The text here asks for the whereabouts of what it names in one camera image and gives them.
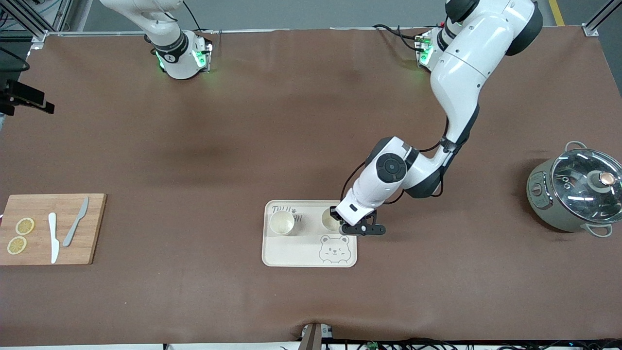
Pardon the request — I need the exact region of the white IKEA cup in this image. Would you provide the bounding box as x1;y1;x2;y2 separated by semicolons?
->
321;208;344;233
269;210;297;236

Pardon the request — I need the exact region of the beige bear print tray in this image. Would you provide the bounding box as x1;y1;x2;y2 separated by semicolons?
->
261;200;358;268

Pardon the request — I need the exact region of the brown table edge clamp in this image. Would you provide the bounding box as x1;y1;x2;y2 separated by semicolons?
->
300;322;334;350

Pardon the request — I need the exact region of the brown table cover mat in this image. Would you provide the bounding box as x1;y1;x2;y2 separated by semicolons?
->
0;27;622;347

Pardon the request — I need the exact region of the grey plastic knife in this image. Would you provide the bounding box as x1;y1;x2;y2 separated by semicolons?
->
62;196;90;247

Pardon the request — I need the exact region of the white plastic knife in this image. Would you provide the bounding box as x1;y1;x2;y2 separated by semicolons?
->
48;212;60;264

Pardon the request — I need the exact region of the bamboo cutting board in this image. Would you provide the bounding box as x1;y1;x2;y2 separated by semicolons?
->
0;193;107;266

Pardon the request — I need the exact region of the green electric cooking pot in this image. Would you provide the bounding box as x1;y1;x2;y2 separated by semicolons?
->
526;141;622;238

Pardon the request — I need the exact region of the glass pot lid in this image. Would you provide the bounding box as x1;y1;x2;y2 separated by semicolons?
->
551;148;622;223

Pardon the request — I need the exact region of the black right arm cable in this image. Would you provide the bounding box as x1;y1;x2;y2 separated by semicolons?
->
0;46;31;73

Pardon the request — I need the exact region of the aluminium frame with rail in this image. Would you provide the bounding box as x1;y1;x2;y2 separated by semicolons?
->
0;0;222;49

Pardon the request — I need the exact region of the black left base cable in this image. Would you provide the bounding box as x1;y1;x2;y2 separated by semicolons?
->
372;23;428;52

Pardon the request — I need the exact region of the black base cable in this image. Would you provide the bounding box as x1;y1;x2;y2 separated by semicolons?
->
182;0;215;35
372;23;428;52

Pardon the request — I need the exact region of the black right base cable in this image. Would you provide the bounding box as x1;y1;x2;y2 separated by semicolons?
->
182;0;215;35

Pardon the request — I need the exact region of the aluminium frame post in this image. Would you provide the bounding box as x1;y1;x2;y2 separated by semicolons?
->
582;0;622;37

